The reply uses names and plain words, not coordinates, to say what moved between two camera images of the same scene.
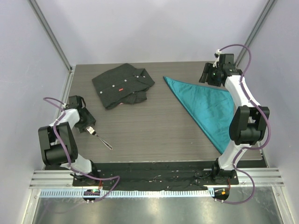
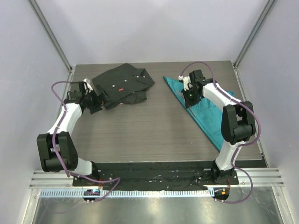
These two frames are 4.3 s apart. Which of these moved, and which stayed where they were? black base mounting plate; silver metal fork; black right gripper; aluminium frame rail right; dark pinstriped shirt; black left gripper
Moved: silver metal fork; black left gripper; black right gripper
Stayed: black base mounting plate; dark pinstriped shirt; aluminium frame rail right
